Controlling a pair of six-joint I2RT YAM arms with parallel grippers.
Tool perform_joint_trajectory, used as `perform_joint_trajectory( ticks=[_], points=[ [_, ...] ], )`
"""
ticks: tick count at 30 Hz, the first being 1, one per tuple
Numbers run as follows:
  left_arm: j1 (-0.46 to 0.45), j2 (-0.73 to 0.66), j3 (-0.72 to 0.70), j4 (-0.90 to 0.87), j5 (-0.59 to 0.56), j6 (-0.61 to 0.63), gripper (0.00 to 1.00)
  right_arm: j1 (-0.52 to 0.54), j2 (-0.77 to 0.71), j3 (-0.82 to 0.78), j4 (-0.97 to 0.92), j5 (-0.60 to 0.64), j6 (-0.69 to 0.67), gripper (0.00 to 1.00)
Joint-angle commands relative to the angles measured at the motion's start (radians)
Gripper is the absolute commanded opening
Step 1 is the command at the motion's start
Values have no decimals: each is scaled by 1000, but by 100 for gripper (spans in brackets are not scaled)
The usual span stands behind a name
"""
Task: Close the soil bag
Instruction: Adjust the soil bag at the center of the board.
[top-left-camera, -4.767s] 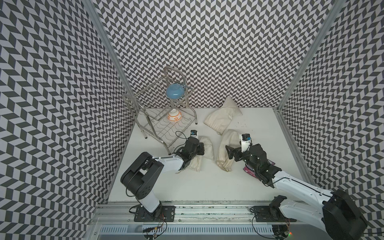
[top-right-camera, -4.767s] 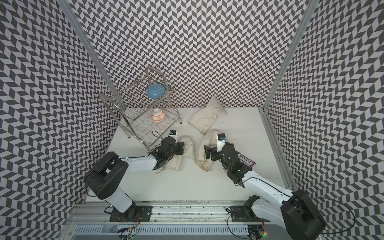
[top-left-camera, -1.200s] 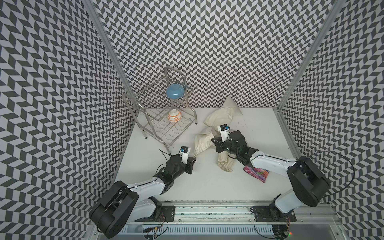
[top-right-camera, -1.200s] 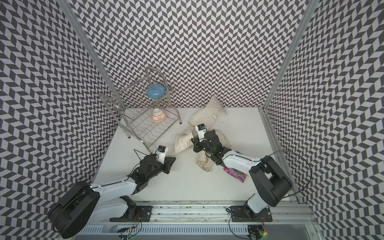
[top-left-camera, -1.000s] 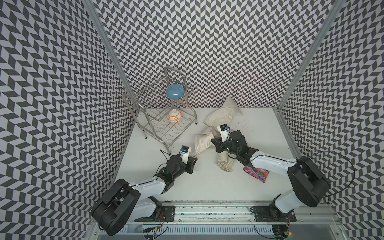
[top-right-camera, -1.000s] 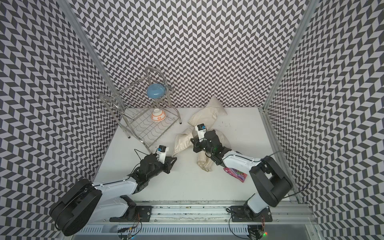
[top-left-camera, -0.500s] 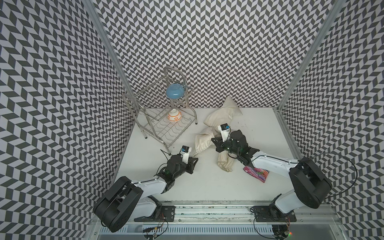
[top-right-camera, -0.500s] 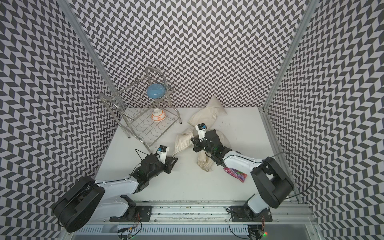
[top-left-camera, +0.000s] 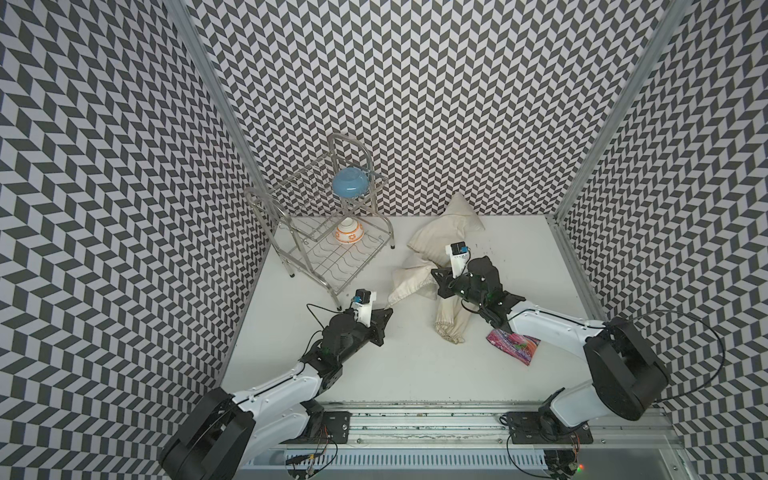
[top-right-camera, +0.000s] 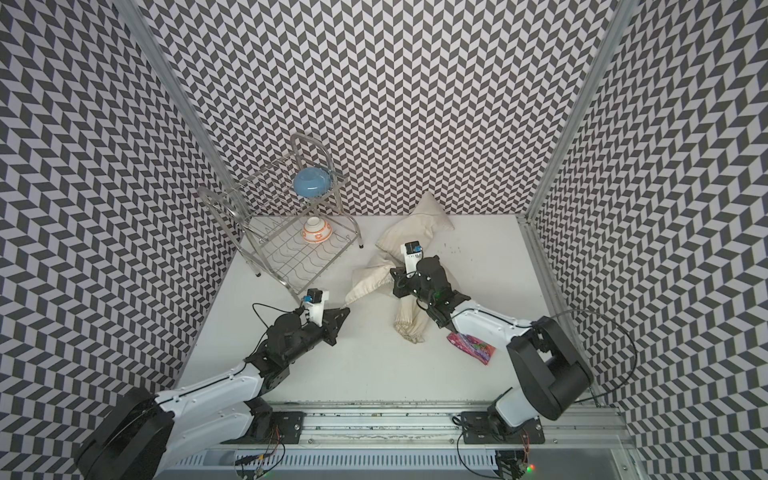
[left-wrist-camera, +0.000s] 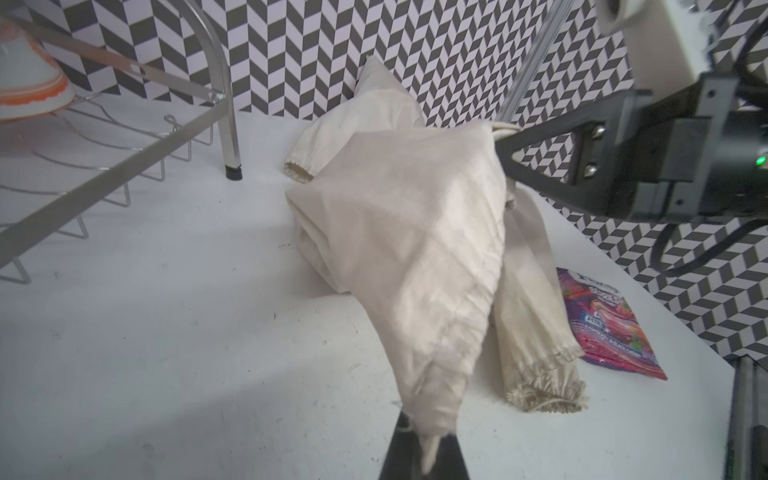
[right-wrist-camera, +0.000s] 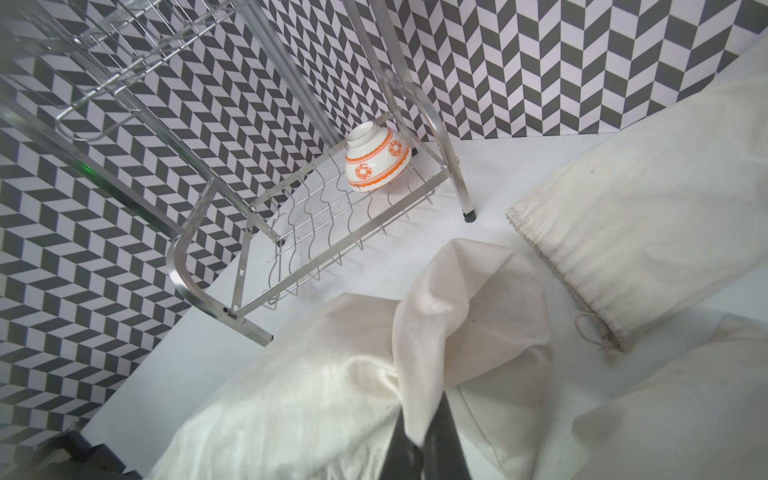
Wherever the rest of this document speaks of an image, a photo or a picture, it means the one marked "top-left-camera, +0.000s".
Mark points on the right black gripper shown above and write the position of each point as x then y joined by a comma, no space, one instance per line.
444,280

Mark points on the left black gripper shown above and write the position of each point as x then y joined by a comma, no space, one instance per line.
380,316

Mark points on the cream drawstring soil bag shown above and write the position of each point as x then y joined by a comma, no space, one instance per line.
416,278

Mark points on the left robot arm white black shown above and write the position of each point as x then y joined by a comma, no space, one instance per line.
224,431

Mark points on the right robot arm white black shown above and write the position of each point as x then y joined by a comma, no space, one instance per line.
626,376

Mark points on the cream cloth bag at back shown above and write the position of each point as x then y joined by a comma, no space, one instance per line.
452,226

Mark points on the pink snack packet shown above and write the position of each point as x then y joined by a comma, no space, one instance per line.
520,347

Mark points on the blue bowl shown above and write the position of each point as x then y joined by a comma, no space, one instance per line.
350,183

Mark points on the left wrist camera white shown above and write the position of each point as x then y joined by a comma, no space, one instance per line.
362,306

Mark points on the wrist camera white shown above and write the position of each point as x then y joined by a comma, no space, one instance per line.
362,306
459,255

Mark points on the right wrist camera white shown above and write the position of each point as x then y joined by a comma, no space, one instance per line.
459,255

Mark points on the steel wire dish rack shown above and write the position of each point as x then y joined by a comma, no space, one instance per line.
300,213

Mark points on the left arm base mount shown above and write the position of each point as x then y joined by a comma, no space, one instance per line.
322,425

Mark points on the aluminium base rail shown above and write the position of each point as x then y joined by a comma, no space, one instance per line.
470,440

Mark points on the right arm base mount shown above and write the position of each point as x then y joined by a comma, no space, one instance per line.
542,427

